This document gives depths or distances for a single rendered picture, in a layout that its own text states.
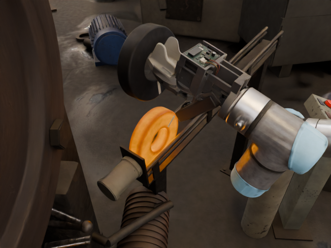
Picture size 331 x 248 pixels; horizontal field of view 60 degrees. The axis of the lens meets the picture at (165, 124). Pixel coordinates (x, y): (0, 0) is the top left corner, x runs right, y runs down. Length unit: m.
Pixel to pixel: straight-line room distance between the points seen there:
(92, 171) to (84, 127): 0.38
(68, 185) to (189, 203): 0.99
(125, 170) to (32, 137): 0.44
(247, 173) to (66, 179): 0.32
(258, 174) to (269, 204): 0.67
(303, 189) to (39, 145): 1.10
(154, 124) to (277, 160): 0.28
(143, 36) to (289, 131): 0.30
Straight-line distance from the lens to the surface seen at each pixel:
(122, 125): 1.85
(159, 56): 0.54
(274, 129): 0.47
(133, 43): 0.54
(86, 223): 0.34
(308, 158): 0.48
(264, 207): 1.21
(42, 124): 0.23
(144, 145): 0.66
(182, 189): 1.49
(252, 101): 0.48
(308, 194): 1.27
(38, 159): 0.23
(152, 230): 0.76
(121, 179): 0.65
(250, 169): 0.54
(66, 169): 0.54
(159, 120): 0.66
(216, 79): 0.49
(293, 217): 1.39
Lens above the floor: 1.19
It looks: 40 degrees down
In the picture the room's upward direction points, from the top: straight up
